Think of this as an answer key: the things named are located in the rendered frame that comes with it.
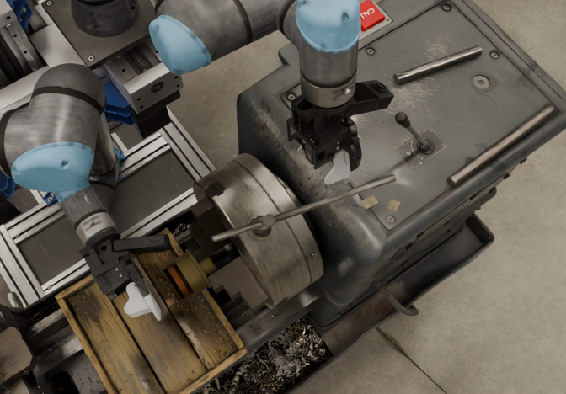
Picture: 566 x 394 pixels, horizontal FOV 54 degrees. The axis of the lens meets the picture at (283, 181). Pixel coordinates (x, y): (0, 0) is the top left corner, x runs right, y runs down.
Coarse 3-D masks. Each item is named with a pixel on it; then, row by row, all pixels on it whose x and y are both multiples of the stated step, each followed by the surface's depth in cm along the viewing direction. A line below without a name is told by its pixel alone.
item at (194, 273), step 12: (180, 264) 111; (192, 264) 111; (204, 264) 112; (168, 276) 110; (180, 276) 110; (192, 276) 110; (204, 276) 111; (180, 288) 110; (192, 288) 111; (204, 288) 113
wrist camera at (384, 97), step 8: (376, 80) 87; (360, 88) 83; (368, 88) 84; (376, 88) 84; (384, 88) 85; (360, 96) 81; (368, 96) 82; (376, 96) 83; (384, 96) 84; (392, 96) 85; (352, 104) 79; (360, 104) 80; (368, 104) 82; (376, 104) 83; (384, 104) 85; (344, 112) 79; (352, 112) 80; (360, 112) 82
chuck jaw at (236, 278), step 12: (228, 264) 113; (240, 264) 114; (216, 276) 112; (228, 276) 112; (240, 276) 112; (252, 276) 113; (216, 288) 111; (228, 288) 111; (240, 288) 111; (252, 288) 112; (252, 300) 111; (264, 300) 111
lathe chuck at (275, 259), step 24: (216, 168) 116; (240, 168) 110; (240, 192) 106; (264, 192) 105; (240, 216) 103; (240, 240) 103; (264, 240) 103; (288, 240) 104; (264, 264) 103; (288, 264) 105; (264, 288) 109; (288, 288) 108
